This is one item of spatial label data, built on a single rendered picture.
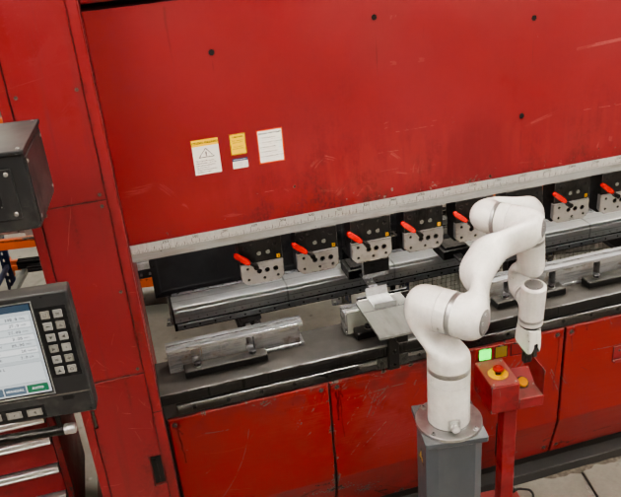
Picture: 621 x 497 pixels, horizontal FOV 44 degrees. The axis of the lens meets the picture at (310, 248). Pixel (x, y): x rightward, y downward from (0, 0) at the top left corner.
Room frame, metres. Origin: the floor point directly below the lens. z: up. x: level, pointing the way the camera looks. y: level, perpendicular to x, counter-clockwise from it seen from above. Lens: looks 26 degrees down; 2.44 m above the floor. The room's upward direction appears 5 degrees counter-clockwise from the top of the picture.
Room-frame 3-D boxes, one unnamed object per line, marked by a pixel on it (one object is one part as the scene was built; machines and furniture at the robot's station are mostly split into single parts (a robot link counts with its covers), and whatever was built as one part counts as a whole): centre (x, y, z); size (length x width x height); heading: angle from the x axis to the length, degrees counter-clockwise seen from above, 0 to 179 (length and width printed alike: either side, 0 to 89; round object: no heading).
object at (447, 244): (2.72, -0.60, 1.01); 0.26 x 0.12 x 0.05; 13
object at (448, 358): (1.74, -0.33, 1.30); 0.19 x 0.12 x 0.24; 51
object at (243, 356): (2.28, 0.34, 0.89); 0.30 x 0.05 x 0.03; 103
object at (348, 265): (2.63, -0.20, 1.01); 0.26 x 0.12 x 0.05; 13
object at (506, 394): (2.24, -0.68, 0.75); 0.20 x 0.16 x 0.18; 99
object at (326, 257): (2.42, -0.01, 1.26); 0.15 x 0.09 x 0.17; 103
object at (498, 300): (2.56, -0.83, 0.89); 0.30 x 0.05 x 0.03; 103
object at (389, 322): (2.33, -0.27, 1.00); 0.26 x 0.18 x 0.01; 13
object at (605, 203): (2.70, -1.18, 1.26); 0.15 x 0.09 x 0.17; 103
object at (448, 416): (1.72, -0.35, 1.09); 0.19 x 0.19 x 0.18
